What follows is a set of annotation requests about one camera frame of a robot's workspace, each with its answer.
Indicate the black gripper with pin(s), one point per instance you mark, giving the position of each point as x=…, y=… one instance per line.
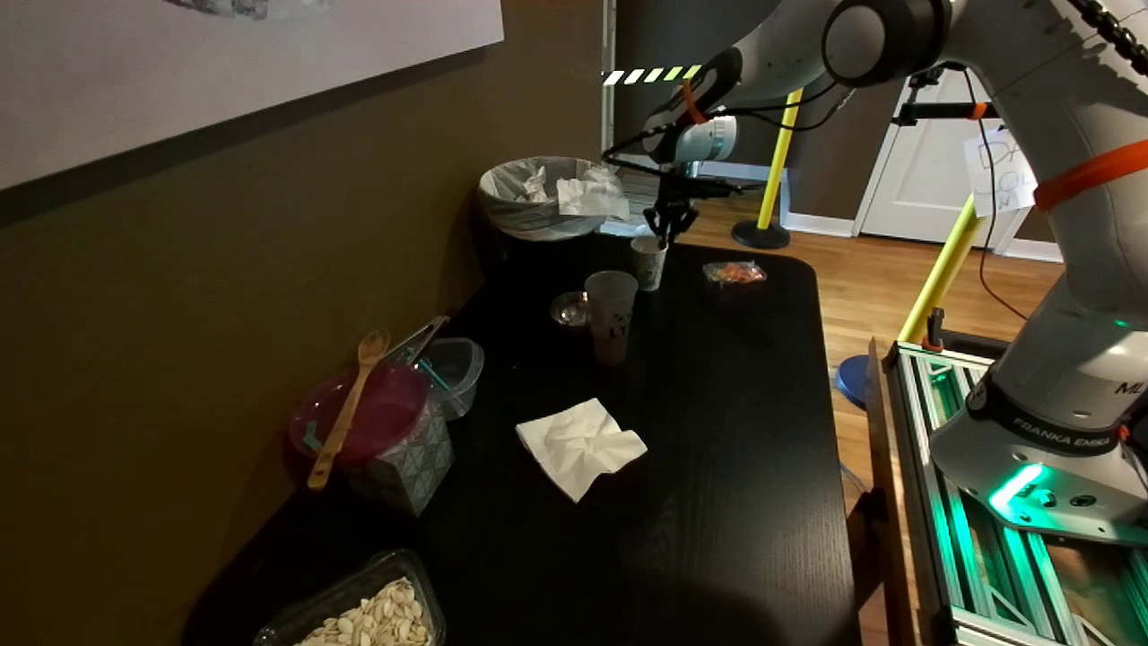
x=672, y=201

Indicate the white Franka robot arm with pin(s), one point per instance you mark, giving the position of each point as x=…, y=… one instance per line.
x=1078, y=119

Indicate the grey translucent plastic cup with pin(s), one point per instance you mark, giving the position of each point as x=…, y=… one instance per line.
x=613, y=316

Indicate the black trash bin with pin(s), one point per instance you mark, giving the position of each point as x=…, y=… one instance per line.
x=527, y=263

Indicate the clear bag of orange candy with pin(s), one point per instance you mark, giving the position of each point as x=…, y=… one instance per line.
x=733, y=274

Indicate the crumpled white paper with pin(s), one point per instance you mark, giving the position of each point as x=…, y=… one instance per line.
x=590, y=194

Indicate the small clear glass bowl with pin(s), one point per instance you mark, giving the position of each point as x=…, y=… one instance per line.
x=567, y=313

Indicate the yellow pole with black base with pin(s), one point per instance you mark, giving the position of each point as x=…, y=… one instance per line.
x=782, y=156
x=947, y=271

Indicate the black white striped barrier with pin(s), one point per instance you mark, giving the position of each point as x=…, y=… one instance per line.
x=651, y=75

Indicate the white paper napkin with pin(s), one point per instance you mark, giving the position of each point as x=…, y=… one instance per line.
x=578, y=448

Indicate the blue round disc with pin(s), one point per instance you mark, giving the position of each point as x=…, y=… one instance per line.
x=857, y=383

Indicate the clear plastic food container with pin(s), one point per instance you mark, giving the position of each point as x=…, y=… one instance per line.
x=462, y=373

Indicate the thin metal utensil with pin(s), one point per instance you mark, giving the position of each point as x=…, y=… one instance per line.
x=418, y=343

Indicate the white panel door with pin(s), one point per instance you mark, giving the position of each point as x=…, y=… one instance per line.
x=935, y=182

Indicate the wooden spoon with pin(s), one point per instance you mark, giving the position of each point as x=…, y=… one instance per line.
x=341, y=425

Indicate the black tray of popcorn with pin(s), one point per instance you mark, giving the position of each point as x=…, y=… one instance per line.
x=361, y=611

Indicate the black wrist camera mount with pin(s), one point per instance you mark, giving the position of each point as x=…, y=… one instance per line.
x=632, y=144

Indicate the black metal bracket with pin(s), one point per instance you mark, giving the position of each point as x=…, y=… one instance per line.
x=937, y=114

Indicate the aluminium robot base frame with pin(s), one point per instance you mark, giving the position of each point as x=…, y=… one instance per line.
x=991, y=577

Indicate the large white wall picture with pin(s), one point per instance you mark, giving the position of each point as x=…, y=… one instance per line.
x=181, y=75

